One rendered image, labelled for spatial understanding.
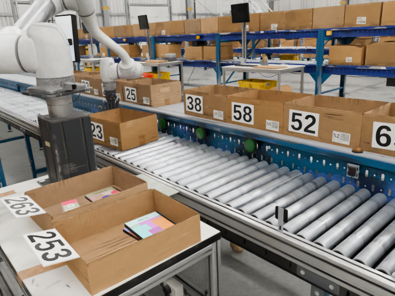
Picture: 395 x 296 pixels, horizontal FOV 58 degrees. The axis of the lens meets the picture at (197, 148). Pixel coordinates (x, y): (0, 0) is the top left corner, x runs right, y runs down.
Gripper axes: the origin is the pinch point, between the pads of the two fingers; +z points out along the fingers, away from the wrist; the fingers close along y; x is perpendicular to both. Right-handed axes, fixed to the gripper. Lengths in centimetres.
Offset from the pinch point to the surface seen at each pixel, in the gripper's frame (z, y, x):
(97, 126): -1.4, 22.0, 19.0
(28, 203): 0, 89, 98
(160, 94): -11.6, -37.8, 6.6
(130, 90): -13.5, -28.7, -21.3
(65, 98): -30, 60, 72
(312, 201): 11, 1, 157
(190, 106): -10, -29, 51
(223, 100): -16, -29, 80
